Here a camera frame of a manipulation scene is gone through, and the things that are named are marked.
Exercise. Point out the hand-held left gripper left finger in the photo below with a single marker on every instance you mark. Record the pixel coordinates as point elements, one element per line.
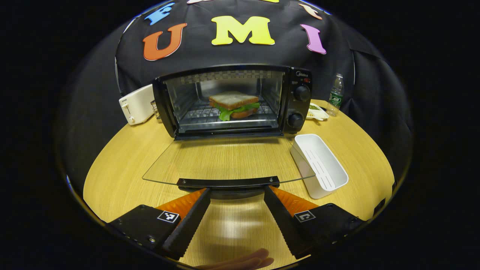
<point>187,225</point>

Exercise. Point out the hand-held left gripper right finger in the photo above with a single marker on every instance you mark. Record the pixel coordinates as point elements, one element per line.
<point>285,225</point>

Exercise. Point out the black electric oven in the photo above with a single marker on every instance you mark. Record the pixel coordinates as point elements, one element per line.
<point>296,93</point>

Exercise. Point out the sandwich with lettuce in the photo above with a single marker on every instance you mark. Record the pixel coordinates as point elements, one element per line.
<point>232,100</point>

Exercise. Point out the white plastic container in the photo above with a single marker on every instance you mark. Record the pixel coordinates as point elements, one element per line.
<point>318,165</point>

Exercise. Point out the white divided plate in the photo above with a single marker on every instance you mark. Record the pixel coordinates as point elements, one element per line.
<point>318,112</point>

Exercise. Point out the white toaster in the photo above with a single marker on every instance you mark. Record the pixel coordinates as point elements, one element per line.
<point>137,105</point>

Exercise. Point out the clear plastic water bottle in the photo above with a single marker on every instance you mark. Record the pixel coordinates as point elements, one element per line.
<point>335,97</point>

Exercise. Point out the black backdrop cloth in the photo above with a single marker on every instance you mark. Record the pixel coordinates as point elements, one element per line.
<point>330,56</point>

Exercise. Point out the black bracket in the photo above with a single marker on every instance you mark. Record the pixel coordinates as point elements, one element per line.
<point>393,185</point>
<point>379,207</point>

